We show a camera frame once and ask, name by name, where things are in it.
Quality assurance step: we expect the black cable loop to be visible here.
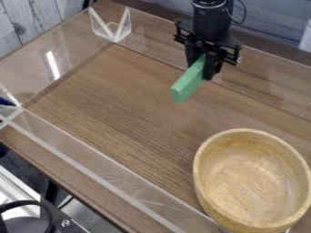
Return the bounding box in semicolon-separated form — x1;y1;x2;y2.
0;199;56;233

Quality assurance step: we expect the black table leg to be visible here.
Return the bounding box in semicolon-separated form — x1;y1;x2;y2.
45;181;60;204

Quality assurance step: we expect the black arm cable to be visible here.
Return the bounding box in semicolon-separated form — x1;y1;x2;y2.
224;0;248;25

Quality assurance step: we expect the green rectangular block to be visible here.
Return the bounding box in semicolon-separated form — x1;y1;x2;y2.
170;56;205;103

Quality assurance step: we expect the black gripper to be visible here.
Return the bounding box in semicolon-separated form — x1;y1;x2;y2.
173;0;242;81

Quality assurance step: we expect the clear acrylic wall panel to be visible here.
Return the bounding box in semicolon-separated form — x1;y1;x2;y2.
0;87;192;233

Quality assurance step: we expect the clear acrylic corner bracket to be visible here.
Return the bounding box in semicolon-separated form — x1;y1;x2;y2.
88;7;130;43

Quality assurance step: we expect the light wooden bowl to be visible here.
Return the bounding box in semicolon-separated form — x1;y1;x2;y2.
193;128;311;233

